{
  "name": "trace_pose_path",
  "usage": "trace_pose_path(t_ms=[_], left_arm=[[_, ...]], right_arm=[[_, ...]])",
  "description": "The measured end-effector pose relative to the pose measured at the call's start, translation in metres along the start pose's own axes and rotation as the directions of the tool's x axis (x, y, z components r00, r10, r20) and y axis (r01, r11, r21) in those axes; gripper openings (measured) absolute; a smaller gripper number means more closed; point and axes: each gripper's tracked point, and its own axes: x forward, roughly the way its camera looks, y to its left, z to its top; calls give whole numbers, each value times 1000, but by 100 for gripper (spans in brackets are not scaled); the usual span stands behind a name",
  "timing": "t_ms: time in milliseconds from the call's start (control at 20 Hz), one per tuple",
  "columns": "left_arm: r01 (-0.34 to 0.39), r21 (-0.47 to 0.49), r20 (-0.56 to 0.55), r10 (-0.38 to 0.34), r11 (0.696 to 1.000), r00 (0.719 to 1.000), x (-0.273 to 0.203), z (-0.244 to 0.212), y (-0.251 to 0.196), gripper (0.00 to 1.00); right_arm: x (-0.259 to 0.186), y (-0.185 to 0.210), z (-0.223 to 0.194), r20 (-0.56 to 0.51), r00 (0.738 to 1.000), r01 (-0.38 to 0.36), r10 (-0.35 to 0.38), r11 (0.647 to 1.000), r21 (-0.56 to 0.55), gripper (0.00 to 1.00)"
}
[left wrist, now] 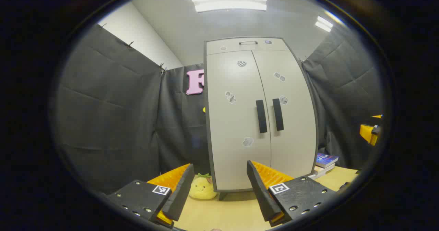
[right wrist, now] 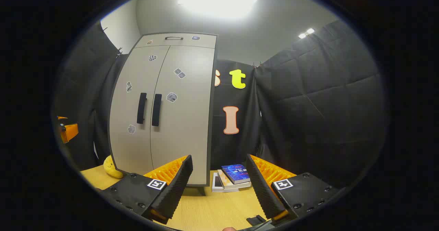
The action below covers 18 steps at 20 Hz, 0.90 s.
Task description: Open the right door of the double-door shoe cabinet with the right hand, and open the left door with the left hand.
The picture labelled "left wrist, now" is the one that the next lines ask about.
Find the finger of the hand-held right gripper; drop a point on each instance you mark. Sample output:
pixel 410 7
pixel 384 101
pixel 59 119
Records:
pixel 367 132

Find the small ceiling light panel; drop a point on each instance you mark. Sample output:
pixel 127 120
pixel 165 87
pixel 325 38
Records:
pixel 324 23

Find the blue book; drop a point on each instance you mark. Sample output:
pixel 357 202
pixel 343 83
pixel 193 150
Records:
pixel 325 159

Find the white book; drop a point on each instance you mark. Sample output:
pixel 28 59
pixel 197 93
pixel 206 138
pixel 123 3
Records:
pixel 322 171

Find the grey double-door shoe cabinet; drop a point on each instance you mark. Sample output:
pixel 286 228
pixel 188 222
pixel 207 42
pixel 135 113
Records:
pixel 233 46

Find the grey cabinet door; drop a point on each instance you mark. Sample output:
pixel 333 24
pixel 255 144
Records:
pixel 233 121
pixel 295 121

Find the black binder clip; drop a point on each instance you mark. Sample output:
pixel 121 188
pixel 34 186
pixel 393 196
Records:
pixel 163 69
pixel 129 44

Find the black backdrop cloth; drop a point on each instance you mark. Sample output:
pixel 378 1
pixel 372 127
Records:
pixel 109 114

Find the yellow plush toy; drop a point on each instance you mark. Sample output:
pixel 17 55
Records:
pixel 203 190

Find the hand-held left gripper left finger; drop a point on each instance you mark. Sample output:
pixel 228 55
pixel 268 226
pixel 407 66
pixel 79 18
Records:
pixel 178 196

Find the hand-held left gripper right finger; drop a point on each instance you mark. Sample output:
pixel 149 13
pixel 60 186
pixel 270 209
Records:
pixel 262 196

